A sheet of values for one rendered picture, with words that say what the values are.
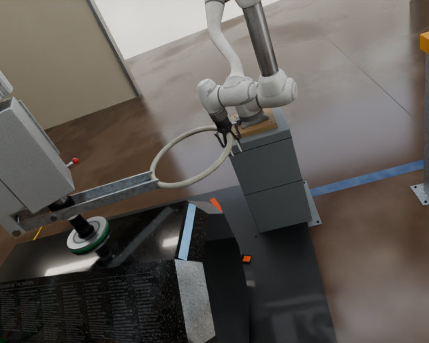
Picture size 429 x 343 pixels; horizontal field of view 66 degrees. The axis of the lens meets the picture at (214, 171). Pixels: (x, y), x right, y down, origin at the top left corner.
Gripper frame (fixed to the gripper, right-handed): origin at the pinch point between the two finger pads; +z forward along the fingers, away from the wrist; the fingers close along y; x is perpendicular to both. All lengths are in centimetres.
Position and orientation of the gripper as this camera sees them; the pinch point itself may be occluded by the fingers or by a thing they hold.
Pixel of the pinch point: (234, 148)
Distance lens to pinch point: 180.2
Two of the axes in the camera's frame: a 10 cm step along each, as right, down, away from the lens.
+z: 4.0, 7.3, 5.6
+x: 2.4, 5.0, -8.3
